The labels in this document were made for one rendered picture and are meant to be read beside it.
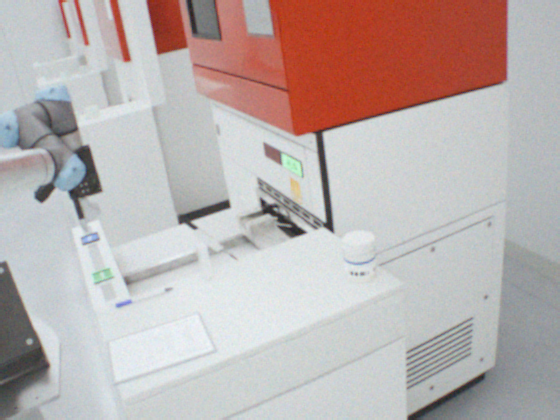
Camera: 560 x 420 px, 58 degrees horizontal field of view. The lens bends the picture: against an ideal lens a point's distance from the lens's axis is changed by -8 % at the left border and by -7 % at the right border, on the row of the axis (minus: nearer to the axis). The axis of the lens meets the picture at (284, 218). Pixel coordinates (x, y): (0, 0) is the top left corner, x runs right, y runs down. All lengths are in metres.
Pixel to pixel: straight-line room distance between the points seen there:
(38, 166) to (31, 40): 8.19
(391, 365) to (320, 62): 0.73
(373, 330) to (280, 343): 0.22
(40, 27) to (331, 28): 8.12
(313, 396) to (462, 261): 0.83
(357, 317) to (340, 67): 0.60
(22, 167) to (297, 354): 0.65
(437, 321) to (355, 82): 0.89
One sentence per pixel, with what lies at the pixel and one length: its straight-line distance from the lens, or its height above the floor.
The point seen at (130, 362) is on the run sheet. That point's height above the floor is 0.97.
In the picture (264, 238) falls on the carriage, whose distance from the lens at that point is 1.60.
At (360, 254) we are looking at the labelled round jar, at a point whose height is 1.04.
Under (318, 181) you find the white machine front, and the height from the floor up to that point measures 1.09.
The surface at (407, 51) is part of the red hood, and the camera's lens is 1.46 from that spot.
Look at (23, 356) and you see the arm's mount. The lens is 1.42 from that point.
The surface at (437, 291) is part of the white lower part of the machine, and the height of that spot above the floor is 0.59.
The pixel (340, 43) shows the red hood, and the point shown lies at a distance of 1.34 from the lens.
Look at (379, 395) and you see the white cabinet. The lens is 1.32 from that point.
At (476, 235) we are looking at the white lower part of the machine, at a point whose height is 0.74.
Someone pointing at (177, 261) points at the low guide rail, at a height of 0.84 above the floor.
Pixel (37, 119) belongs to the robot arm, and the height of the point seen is 1.41.
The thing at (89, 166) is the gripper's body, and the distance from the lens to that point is 1.32.
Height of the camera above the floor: 1.61
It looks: 26 degrees down
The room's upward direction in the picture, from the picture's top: 9 degrees counter-clockwise
